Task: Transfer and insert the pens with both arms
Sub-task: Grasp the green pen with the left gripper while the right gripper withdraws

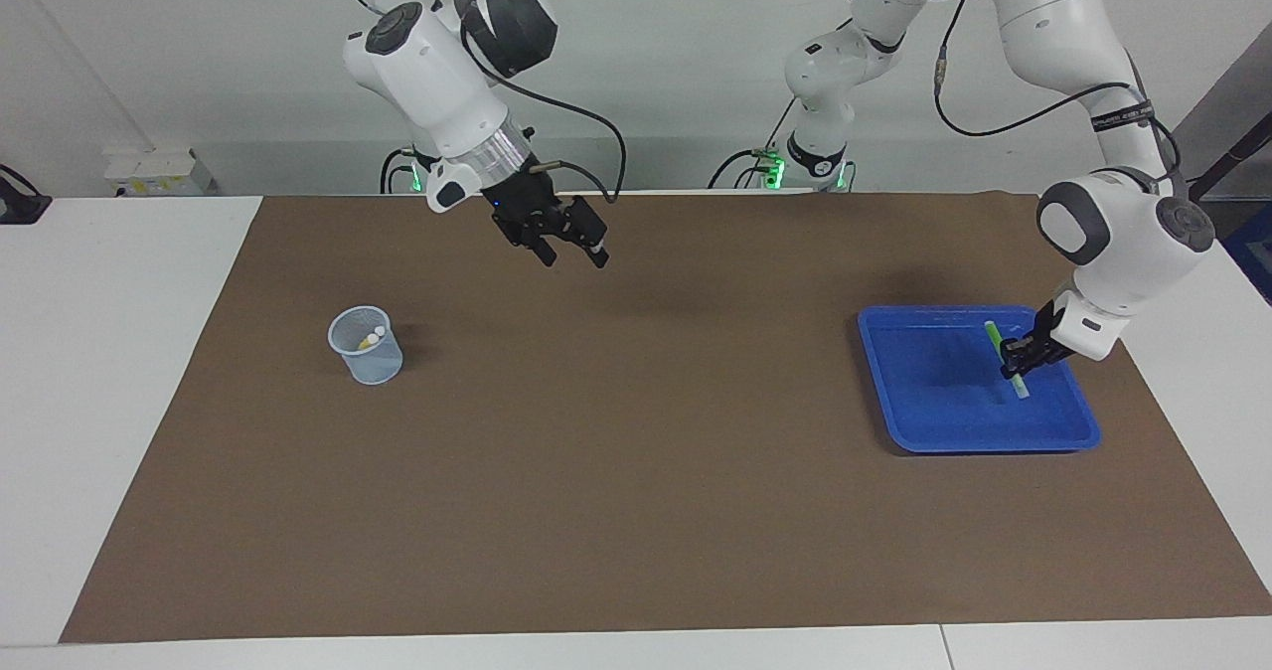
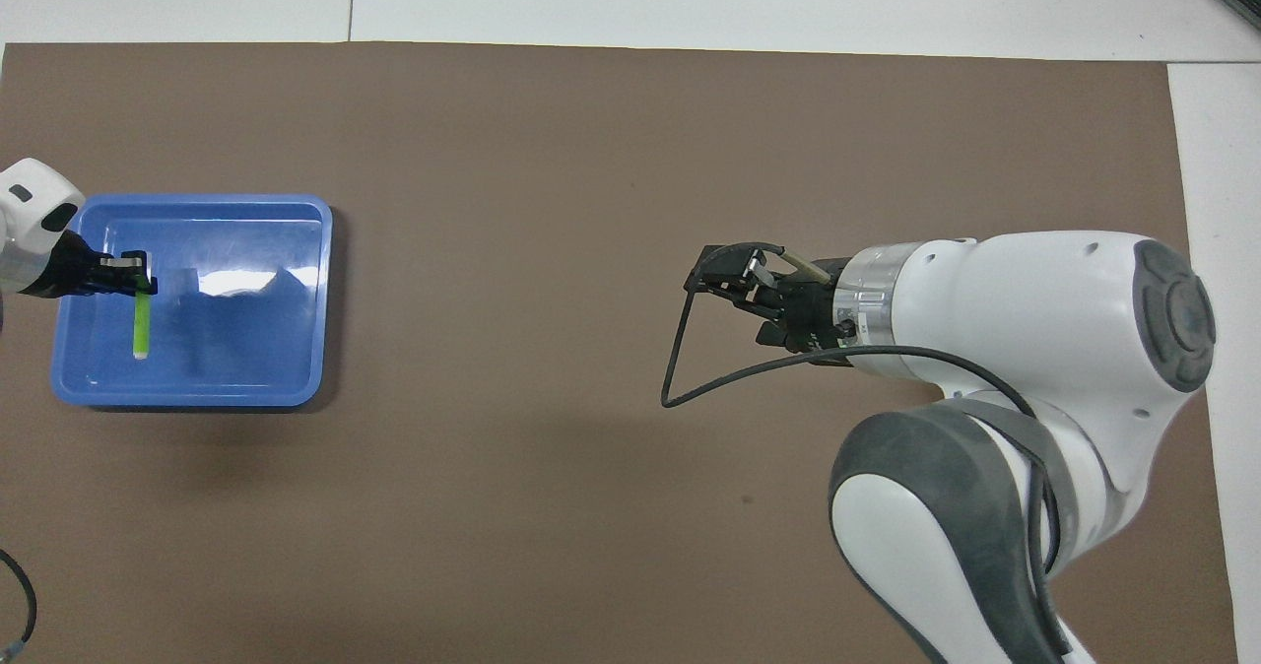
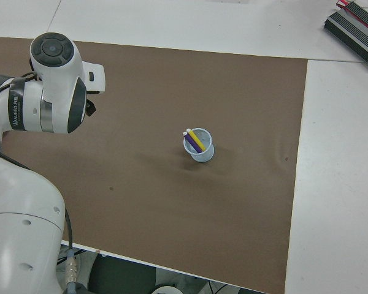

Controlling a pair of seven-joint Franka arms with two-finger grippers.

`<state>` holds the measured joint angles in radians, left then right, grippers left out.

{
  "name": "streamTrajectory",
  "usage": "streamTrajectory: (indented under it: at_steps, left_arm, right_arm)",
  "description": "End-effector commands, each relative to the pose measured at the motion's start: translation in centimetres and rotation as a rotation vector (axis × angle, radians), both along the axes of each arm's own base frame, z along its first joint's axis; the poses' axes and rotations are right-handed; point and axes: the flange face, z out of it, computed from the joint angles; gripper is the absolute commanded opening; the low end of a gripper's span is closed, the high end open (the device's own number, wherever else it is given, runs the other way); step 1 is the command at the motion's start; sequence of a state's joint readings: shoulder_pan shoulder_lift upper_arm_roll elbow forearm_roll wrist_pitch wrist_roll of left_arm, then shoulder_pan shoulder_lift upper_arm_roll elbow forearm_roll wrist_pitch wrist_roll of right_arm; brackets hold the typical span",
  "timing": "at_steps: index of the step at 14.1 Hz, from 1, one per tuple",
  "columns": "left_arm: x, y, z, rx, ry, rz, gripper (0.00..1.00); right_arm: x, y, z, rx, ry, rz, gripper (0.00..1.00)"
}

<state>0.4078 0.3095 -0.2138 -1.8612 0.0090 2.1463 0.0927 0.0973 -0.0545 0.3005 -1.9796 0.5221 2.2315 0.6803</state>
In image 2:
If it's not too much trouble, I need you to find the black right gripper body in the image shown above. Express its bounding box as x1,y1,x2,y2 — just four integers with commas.
776,258,855,365

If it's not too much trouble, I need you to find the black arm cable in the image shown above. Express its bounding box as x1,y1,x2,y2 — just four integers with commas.
0,549,38,664
660,242,1075,664

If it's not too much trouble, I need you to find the brown table mat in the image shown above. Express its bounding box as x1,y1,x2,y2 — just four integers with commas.
0,41,1237,664

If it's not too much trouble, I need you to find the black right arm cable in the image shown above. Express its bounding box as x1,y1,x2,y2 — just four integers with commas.
660,242,1075,664

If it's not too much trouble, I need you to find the green pen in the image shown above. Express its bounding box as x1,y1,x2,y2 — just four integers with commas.
132,270,154,361

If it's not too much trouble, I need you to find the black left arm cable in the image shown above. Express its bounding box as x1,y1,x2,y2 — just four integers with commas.
0,549,38,664

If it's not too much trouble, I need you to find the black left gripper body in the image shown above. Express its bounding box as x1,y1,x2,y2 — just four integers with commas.
20,233,106,299

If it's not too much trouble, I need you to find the blue plastic tray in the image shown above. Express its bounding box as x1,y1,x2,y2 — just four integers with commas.
51,194,334,409

